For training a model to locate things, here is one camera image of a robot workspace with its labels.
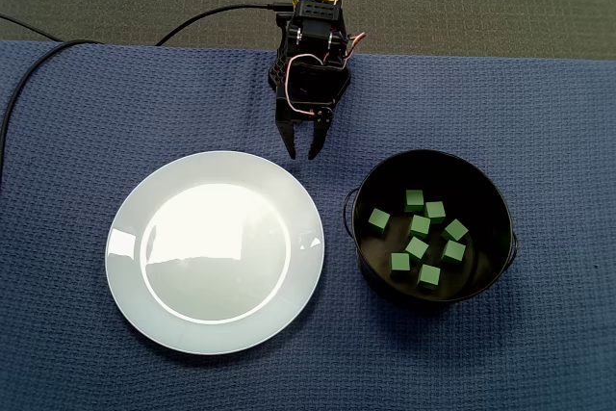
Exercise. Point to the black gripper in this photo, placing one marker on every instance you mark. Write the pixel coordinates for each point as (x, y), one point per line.
(299, 118)

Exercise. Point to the green cube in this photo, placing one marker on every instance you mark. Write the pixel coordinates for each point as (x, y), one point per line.
(400, 263)
(435, 212)
(417, 248)
(428, 276)
(379, 221)
(420, 226)
(414, 201)
(455, 230)
(453, 253)

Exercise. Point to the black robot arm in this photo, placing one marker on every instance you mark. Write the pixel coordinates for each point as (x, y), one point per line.
(315, 7)

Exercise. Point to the white round plate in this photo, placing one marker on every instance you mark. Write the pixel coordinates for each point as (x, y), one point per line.
(216, 305)

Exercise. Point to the black metal bucket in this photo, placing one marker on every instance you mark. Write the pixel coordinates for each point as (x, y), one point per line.
(481, 199)

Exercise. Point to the blue woven mat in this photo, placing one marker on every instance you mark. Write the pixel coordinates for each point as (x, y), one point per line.
(481, 358)

